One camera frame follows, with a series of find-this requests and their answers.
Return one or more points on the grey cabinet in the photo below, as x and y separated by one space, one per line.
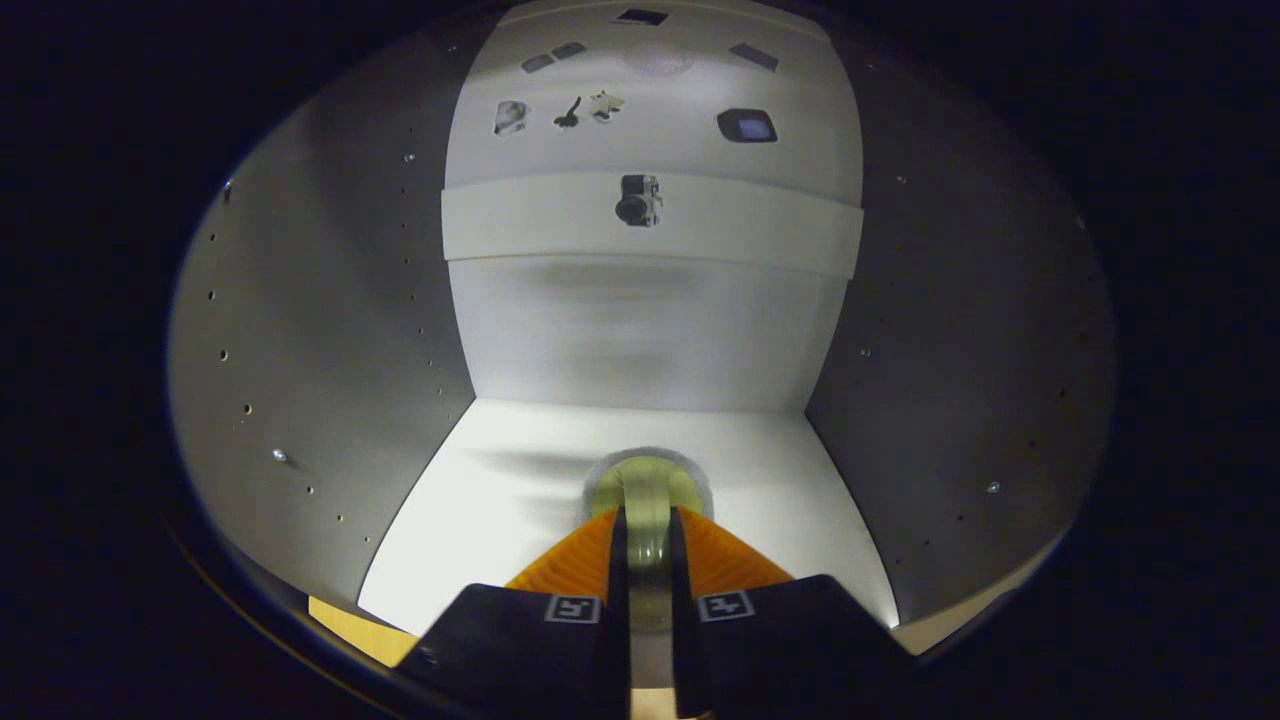
320 350

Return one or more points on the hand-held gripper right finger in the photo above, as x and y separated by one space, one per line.
780 650

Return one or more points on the clear tape roll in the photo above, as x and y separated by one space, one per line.
648 500

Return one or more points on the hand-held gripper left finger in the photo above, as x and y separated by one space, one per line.
540 650

